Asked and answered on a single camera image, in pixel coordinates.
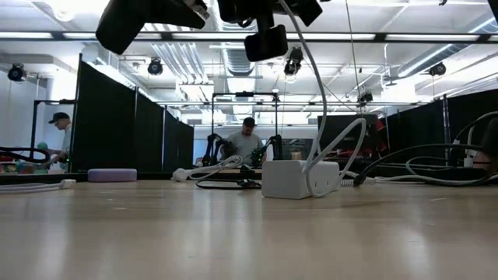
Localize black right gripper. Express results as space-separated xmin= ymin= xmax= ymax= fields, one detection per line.
xmin=216 ymin=0 xmax=324 ymax=63

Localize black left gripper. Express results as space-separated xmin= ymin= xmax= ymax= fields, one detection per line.
xmin=95 ymin=0 xmax=211 ymax=55

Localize white charging cable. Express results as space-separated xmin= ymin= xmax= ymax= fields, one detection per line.
xmin=278 ymin=0 xmax=368 ymax=198

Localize white power strip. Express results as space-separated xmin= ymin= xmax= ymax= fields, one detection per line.
xmin=261 ymin=159 xmax=341 ymax=201

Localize thin black cable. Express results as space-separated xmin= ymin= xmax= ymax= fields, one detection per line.
xmin=194 ymin=165 xmax=263 ymax=191

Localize black USB cable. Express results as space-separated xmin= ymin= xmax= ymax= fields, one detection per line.
xmin=352 ymin=142 xmax=498 ymax=187

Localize white cable with plug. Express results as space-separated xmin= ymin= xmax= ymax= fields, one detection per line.
xmin=0 ymin=179 xmax=77 ymax=195

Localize white ceiling pipe bundle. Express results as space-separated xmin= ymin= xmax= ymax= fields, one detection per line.
xmin=134 ymin=15 xmax=215 ymax=86

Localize person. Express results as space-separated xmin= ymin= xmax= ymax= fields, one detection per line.
xmin=221 ymin=116 xmax=269 ymax=166
xmin=41 ymin=111 xmax=73 ymax=172

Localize black curtain partition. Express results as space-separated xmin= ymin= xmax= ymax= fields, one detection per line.
xmin=386 ymin=89 xmax=498 ymax=168
xmin=71 ymin=53 xmax=195 ymax=174

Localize black monitor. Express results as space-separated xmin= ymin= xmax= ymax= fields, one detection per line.
xmin=317 ymin=114 xmax=381 ymax=156

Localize lavender flat pad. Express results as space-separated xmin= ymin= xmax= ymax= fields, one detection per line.
xmin=87 ymin=168 xmax=138 ymax=184

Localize red and yellow equipment rack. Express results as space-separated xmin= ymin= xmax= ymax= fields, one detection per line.
xmin=340 ymin=149 xmax=384 ymax=174

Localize colourful storage bins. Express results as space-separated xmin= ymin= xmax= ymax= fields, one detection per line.
xmin=0 ymin=161 xmax=50 ymax=175

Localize white plug adapter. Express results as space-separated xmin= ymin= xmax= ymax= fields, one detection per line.
xmin=461 ymin=149 xmax=476 ymax=170

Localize silver ventilation duct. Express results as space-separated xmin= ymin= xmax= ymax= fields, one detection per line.
xmin=211 ymin=0 xmax=266 ymax=78

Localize black gantry frame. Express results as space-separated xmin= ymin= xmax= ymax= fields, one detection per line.
xmin=30 ymin=99 xmax=77 ymax=174
xmin=210 ymin=92 xmax=279 ymax=159

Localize black overhead frame bar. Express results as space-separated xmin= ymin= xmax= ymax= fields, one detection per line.
xmin=0 ymin=30 xmax=498 ymax=44

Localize coiled white power strip cord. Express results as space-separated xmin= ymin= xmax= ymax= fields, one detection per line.
xmin=338 ymin=170 xmax=377 ymax=187

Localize white adapter cable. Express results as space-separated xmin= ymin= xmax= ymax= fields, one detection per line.
xmin=453 ymin=111 xmax=498 ymax=152

